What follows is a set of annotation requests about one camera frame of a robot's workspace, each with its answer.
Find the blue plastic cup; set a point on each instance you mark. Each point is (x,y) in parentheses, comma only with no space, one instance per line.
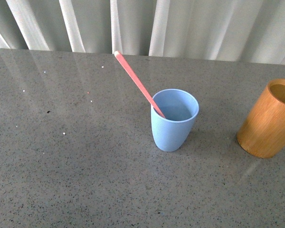
(180,109)

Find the pink chopstick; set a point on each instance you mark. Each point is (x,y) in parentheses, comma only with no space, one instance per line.
(137,81)

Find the round bamboo chopstick holder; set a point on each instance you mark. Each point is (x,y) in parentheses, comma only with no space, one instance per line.
(262,134)

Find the white pleated curtain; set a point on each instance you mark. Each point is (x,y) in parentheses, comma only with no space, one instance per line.
(229,30)

